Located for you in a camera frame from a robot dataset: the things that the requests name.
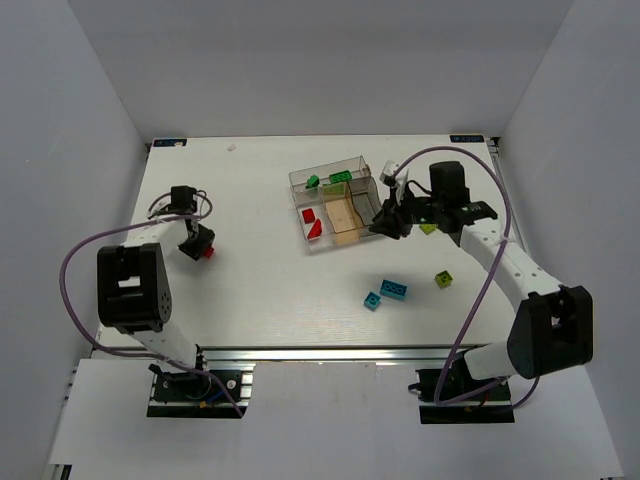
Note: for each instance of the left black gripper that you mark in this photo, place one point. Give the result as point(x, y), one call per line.
point(196, 245)

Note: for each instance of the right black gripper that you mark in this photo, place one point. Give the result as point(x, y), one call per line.
point(398, 215)

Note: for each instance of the cyan long lego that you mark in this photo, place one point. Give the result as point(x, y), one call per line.
point(393, 290)

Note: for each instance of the red curved lego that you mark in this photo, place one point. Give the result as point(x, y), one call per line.
point(315, 231)

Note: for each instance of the small green number lego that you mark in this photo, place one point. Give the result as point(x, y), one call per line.
point(312, 182)

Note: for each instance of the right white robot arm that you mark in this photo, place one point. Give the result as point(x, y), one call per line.
point(553, 325)

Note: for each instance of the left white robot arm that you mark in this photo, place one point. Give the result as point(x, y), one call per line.
point(133, 288)

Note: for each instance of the grey smoky container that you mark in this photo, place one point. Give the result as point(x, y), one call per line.
point(366, 201)

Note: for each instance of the amber transparent container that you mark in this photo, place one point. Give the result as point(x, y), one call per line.
point(346, 223)

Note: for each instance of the lime flat square lego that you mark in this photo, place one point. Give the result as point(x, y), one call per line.
point(428, 228)

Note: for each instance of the left blue table label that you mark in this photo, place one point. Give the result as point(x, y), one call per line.
point(169, 142)

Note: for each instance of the blue table label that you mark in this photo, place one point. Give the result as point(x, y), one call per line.
point(466, 138)
point(169, 142)

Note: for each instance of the lime lego near front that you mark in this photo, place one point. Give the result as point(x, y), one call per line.
point(443, 279)

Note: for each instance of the cyan small lego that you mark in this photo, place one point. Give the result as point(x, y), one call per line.
point(372, 301)

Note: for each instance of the long clear smoky container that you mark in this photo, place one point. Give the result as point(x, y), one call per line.
point(297, 179)

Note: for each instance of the right blue table label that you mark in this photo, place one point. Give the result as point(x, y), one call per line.
point(466, 138)

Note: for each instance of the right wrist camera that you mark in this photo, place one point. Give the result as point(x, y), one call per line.
point(395, 179)

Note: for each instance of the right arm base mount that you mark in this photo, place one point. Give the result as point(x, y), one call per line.
point(481, 405)

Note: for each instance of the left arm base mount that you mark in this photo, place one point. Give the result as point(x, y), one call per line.
point(177, 394)

